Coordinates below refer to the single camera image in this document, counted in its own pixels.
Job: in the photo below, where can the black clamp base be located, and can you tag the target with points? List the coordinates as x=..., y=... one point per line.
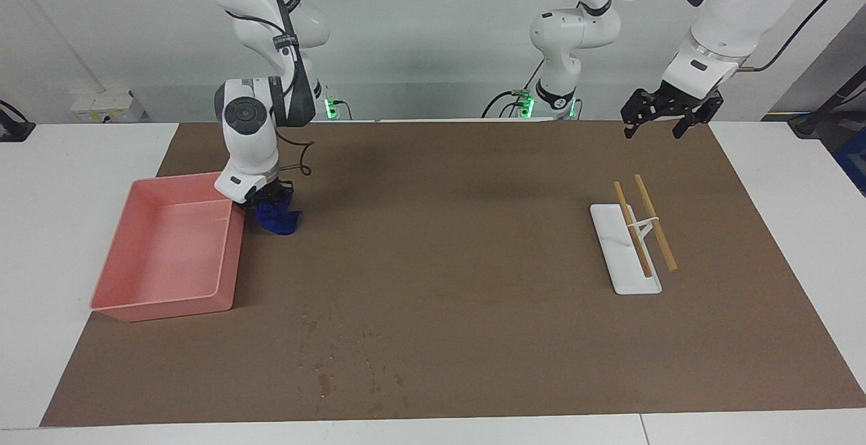
x=13, y=130

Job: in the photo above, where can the dark blue towel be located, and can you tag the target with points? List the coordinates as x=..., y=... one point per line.
x=279, y=222

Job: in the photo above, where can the brown table mat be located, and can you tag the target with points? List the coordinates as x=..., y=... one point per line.
x=440, y=283

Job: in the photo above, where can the pink plastic bin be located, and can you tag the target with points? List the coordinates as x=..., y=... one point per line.
x=169, y=255

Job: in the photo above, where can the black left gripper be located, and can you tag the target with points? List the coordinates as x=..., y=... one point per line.
x=676, y=103

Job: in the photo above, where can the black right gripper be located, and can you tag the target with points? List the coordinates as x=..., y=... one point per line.
x=270, y=195

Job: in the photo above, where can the white rack with wooden rods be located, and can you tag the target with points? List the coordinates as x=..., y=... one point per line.
x=629, y=276

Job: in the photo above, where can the white power strip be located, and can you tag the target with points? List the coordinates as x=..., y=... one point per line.
x=108, y=107

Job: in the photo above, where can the black stand pole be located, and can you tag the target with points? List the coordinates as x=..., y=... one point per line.
x=805, y=127

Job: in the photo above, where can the blue crate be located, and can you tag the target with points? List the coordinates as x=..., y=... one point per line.
x=854, y=161

